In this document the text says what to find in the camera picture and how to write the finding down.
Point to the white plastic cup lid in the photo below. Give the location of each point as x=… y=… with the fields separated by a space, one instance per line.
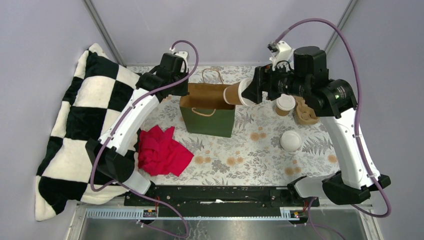
x=285 y=103

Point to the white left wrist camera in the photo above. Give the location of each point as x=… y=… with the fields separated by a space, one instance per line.
x=184 y=55

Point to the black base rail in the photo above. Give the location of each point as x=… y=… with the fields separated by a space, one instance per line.
x=224 y=202

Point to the red cloth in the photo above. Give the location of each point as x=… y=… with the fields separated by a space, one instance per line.
x=160 y=154

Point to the brown paper cup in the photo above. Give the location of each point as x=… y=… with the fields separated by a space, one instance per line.
x=281 y=112
x=231 y=94

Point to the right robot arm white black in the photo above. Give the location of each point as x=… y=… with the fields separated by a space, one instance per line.
x=303 y=73

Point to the green paper bag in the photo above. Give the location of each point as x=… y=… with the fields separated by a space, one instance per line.
x=204 y=110

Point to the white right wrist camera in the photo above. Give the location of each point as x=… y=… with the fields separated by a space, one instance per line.
x=279 y=51

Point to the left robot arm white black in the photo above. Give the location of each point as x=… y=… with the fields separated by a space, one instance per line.
x=108 y=153

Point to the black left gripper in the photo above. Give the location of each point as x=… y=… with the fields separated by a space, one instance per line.
x=184 y=91

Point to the floral table mat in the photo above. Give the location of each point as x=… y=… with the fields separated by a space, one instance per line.
x=253 y=155

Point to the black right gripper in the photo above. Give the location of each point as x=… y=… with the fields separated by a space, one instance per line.
x=264 y=77

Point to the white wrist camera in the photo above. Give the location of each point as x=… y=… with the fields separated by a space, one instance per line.
x=184 y=55
x=279 y=51

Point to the stack of white lids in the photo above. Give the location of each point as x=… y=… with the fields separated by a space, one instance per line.
x=290 y=141

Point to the black white checkered pillow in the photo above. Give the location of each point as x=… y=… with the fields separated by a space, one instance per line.
x=98 y=93

